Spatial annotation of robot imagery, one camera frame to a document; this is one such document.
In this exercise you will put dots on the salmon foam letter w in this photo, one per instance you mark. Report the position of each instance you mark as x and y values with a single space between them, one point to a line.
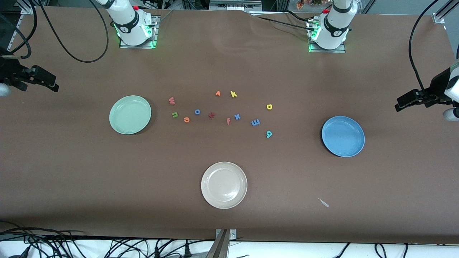
171 101

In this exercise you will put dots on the grey metal bar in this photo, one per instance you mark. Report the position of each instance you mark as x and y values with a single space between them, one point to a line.
218 249

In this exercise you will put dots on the blue plate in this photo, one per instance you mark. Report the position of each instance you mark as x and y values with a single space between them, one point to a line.
343 136

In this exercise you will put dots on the beige plate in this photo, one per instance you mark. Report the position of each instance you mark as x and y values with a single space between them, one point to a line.
224 185

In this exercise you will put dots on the aluminium frame profile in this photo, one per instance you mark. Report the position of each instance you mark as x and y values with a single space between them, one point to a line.
16 34
439 18

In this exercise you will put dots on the blue foam letter m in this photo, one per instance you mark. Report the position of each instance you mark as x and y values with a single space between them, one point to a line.
255 122

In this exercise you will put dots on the white tape scrap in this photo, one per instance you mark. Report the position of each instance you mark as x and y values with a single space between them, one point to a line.
323 203

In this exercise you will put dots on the grey metal box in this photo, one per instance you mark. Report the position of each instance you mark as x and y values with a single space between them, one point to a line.
235 5

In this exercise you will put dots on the metal table edge bracket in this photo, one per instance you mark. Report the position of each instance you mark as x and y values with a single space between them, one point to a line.
233 234

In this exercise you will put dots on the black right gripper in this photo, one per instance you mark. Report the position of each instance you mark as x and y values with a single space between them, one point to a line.
10 70

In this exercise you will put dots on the green plate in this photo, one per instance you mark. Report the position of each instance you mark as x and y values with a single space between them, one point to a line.
130 114

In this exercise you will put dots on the orange flower bunch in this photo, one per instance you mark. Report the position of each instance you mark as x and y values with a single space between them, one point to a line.
301 4

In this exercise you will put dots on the brown table cover sheet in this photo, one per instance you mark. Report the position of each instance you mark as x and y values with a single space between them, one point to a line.
229 53

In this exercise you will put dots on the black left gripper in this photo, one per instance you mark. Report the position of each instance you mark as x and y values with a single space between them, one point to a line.
438 85

